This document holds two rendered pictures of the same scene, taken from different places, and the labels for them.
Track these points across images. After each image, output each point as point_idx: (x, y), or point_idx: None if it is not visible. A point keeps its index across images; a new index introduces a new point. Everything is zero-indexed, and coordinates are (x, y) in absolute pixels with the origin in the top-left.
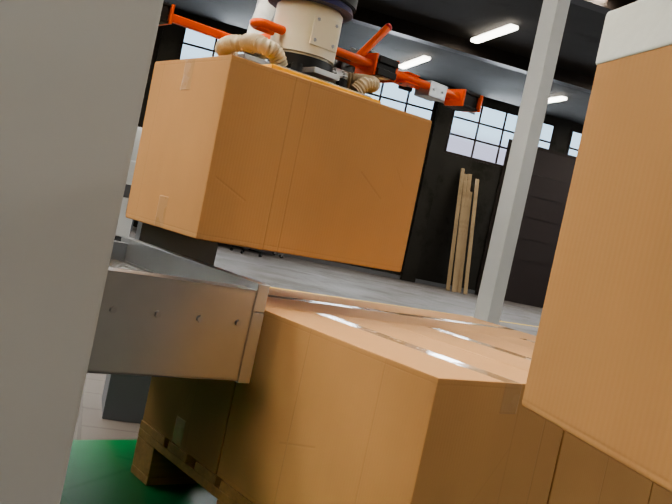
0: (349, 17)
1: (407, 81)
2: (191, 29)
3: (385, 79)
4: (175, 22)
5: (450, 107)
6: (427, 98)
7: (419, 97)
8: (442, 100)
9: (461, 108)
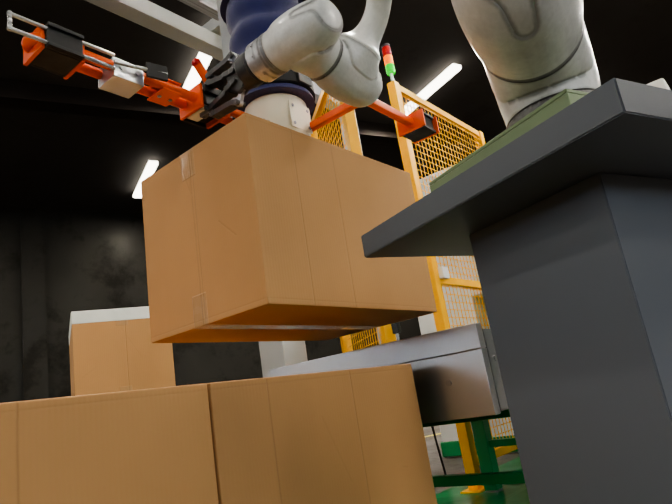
0: (238, 109)
1: (163, 105)
2: (396, 117)
3: (192, 118)
4: (403, 124)
5: (71, 59)
6: (123, 86)
7: (134, 83)
8: (102, 89)
9: (56, 65)
